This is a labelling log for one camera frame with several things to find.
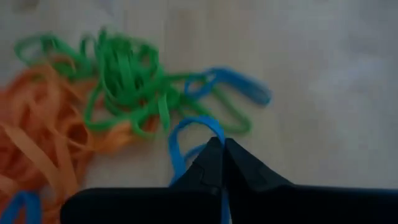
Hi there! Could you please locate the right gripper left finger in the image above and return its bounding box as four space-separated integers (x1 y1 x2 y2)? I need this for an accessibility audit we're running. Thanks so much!
60 136 226 224

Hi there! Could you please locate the green rubber band bunch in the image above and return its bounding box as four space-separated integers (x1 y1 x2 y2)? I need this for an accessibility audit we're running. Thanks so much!
14 26 252 139

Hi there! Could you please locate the orange rubber band bunch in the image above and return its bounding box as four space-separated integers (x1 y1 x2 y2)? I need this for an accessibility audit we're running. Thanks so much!
0 58 162 224

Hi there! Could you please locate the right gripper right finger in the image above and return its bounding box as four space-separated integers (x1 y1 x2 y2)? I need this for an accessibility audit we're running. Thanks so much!
225 138 398 224

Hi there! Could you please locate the blue rubber band bunch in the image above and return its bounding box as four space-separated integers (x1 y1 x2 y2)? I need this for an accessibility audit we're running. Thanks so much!
0 190 43 224

